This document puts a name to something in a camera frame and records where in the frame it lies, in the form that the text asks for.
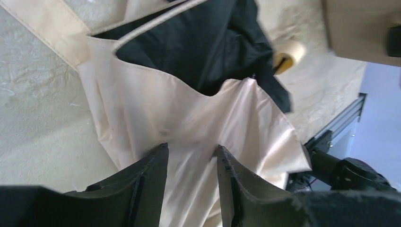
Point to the beige folding umbrella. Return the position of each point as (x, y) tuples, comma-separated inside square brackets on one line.
[(149, 107)]

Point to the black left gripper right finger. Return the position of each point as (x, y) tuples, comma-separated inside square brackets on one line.
[(247, 200)]

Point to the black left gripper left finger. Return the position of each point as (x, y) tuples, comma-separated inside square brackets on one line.
[(132, 197)]

